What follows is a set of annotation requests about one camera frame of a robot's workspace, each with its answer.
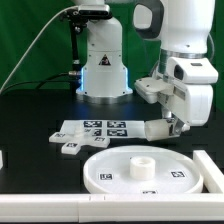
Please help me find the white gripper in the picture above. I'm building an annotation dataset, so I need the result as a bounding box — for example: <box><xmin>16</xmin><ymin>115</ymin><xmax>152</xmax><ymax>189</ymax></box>
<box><xmin>135</xmin><ymin>57</ymin><xmax>218</xmax><ymax>136</ymax></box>

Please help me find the white round table top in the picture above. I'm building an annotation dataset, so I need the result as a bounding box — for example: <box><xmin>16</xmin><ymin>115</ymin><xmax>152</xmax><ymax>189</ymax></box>
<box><xmin>83</xmin><ymin>145</ymin><xmax>203</xmax><ymax>194</ymax></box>

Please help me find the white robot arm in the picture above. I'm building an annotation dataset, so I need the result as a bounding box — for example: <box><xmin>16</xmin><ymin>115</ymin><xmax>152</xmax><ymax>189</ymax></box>
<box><xmin>76</xmin><ymin>0</ymin><xmax>218</xmax><ymax>141</ymax></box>

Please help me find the white marker sheet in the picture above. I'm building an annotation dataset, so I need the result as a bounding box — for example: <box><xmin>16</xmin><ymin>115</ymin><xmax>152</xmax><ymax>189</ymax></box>
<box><xmin>60</xmin><ymin>120</ymin><xmax>145</xmax><ymax>139</ymax></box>

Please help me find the white cross-shaped table base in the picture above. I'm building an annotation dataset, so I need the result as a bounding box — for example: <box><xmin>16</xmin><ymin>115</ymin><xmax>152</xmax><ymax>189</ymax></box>
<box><xmin>49</xmin><ymin>128</ymin><xmax>110</xmax><ymax>155</ymax></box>

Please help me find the white right rail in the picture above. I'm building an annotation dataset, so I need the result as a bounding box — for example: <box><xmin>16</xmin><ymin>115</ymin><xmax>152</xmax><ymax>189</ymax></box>
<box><xmin>193</xmin><ymin>150</ymin><xmax>224</xmax><ymax>194</ymax></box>

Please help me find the white rail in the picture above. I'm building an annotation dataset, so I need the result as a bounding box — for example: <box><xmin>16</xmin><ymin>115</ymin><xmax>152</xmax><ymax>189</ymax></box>
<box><xmin>0</xmin><ymin>193</ymin><xmax>224</xmax><ymax>222</ymax></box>
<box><xmin>193</xmin><ymin>150</ymin><xmax>224</xmax><ymax>194</ymax></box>

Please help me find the white front rail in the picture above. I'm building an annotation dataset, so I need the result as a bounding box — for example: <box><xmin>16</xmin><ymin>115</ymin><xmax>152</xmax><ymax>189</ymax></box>
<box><xmin>0</xmin><ymin>193</ymin><xmax>224</xmax><ymax>222</ymax></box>

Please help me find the black cable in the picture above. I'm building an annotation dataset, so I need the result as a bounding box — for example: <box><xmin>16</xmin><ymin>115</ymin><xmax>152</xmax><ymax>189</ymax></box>
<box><xmin>0</xmin><ymin>71</ymin><xmax>82</xmax><ymax>96</ymax></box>

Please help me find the black camera stand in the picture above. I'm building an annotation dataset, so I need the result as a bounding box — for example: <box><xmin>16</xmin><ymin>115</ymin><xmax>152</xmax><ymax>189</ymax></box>
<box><xmin>59</xmin><ymin>6</ymin><xmax>112</xmax><ymax>93</ymax></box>

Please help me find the white cable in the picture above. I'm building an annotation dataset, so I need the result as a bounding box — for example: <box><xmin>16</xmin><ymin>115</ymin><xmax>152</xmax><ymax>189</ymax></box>
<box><xmin>0</xmin><ymin>5</ymin><xmax>79</xmax><ymax>94</ymax></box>

